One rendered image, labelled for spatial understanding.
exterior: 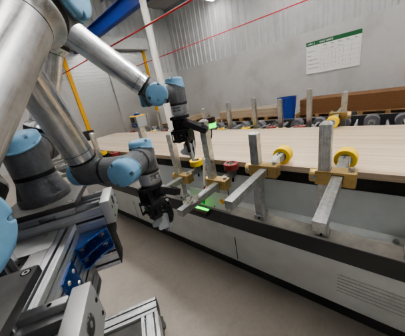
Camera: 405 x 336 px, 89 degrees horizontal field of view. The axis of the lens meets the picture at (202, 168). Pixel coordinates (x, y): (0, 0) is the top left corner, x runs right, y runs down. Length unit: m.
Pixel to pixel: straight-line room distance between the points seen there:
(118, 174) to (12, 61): 0.31
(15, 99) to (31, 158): 0.47
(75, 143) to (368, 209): 1.08
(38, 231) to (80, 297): 0.45
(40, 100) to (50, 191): 0.34
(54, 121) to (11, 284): 0.33
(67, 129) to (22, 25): 0.26
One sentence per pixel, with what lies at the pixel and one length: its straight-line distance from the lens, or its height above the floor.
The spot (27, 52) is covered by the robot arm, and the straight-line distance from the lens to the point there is 0.40.
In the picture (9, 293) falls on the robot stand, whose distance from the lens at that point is 0.50.
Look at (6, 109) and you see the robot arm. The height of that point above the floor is 1.31.
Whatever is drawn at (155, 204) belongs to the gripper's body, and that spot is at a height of 0.96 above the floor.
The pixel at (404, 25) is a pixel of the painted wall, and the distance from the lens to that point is 7.87.
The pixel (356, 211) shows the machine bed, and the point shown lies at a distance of 1.11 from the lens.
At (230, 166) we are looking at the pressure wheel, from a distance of 1.07.
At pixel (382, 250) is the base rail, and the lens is 0.94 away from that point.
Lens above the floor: 1.29
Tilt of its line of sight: 20 degrees down
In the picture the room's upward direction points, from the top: 11 degrees counter-clockwise
